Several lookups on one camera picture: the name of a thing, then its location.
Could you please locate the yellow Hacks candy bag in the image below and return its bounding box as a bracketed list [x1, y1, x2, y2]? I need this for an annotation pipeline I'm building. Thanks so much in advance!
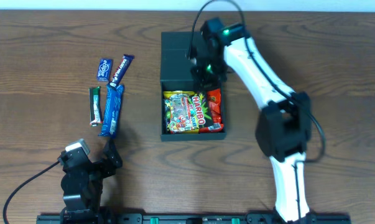
[164, 91, 196, 134]

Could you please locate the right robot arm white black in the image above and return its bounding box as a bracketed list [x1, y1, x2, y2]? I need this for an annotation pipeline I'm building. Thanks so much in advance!
[188, 18, 311, 223]

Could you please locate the purple Dairy Milk bar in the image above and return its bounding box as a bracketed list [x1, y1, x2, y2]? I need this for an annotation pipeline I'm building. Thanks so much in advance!
[108, 54, 134, 89]

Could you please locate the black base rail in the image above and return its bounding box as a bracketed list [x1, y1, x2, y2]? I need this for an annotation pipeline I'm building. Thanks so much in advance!
[36, 212, 352, 224]

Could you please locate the blue Eclipse mint pack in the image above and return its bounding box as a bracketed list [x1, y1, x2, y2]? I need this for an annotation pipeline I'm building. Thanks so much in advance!
[96, 58, 113, 82]

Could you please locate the green chocolate bar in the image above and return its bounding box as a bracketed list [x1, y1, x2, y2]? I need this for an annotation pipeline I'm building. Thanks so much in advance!
[89, 86, 103, 126]

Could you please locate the black open gift box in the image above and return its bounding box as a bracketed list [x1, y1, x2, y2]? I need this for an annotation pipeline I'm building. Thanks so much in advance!
[160, 32, 226, 142]

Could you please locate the red Hacks candy bag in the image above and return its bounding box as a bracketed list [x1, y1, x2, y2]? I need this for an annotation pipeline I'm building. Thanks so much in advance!
[199, 88, 224, 133]

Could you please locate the blue Oreo cookie pack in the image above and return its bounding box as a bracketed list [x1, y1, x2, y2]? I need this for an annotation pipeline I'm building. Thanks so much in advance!
[98, 85, 124, 139]

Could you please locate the Haribo gummy bag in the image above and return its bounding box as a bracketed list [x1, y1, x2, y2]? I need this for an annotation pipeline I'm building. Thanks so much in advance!
[163, 91, 214, 134]

